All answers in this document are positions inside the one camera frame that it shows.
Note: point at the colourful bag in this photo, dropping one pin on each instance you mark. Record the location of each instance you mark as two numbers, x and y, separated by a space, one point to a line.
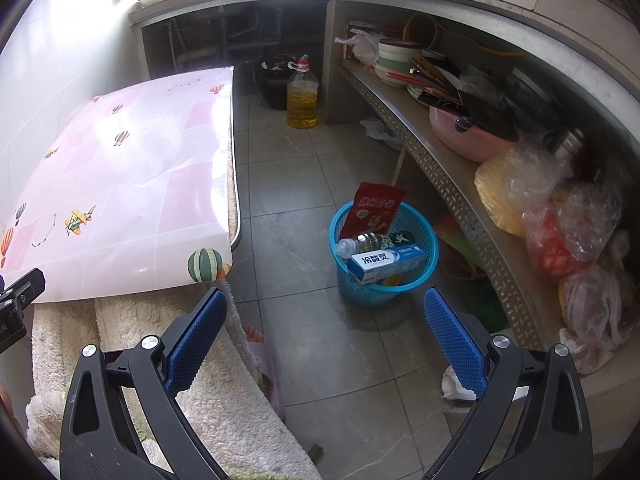
460 250

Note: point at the cooking oil bottle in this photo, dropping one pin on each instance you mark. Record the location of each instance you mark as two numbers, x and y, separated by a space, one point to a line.
302 100

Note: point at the pile of dark utensils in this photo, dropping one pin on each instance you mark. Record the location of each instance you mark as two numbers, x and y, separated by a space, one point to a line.
470 95

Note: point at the red snack bag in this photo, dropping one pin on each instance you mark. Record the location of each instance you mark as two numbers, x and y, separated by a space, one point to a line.
372 210

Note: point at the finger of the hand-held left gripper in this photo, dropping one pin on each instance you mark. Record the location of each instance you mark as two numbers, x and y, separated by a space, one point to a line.
30 285

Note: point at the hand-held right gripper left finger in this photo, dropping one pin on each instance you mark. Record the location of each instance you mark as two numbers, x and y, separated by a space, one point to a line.
197 340

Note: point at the green plastic bottle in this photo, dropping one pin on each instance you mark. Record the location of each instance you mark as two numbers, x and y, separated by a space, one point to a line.
385 241

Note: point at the yellow plastic bag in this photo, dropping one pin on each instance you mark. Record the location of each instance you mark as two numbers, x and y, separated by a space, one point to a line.
505 195

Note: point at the white paper scrap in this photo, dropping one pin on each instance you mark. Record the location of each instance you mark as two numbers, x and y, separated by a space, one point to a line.
457 385

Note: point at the steel flask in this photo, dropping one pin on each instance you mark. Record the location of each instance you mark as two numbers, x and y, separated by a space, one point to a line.
570 142

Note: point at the blue plastic basket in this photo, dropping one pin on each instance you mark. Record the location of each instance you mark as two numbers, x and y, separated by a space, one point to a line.
415 280

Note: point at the blue white toothpaste box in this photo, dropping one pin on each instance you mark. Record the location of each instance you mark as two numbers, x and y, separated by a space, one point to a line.
385 262

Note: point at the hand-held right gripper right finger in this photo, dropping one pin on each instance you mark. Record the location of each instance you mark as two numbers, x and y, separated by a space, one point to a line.
455 340

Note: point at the green towel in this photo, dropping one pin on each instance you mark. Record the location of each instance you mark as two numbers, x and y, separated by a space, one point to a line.
225 410

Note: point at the white plastic bag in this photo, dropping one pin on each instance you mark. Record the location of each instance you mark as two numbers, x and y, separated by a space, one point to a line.
365 47

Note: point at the pink basin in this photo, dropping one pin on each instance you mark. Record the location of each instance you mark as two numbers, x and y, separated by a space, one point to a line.
465 142

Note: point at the pink cloth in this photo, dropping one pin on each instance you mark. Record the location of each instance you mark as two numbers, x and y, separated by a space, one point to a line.
267 370

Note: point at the table with pink printed cover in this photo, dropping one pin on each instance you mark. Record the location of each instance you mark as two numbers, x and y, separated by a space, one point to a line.
140 170

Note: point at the crumpled white plastic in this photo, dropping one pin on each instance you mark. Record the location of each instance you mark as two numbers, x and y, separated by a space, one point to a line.
380 132

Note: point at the dark jar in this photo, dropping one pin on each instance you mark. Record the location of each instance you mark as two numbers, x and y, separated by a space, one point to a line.
275 85

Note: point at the stack of white green bowls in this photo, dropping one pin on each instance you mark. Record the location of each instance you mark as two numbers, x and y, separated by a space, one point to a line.
397 57

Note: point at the perforated counter shelf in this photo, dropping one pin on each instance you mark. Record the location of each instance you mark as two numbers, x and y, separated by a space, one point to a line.
450 185

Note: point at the clear bag with red contents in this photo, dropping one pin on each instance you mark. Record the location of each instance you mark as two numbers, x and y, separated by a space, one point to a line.
565 240

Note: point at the wooden stick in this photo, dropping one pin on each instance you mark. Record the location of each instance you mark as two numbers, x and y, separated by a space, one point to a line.
398 167

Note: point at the pinkish plastic bag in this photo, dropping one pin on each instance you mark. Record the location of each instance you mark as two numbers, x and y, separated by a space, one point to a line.
595 310

